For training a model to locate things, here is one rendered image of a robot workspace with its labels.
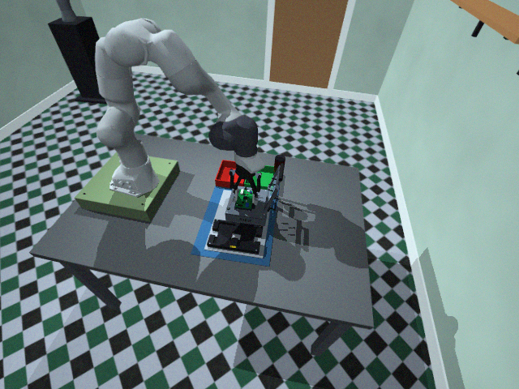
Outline red bin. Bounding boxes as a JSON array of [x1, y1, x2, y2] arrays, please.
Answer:
[[215, 160, 246, 188]]

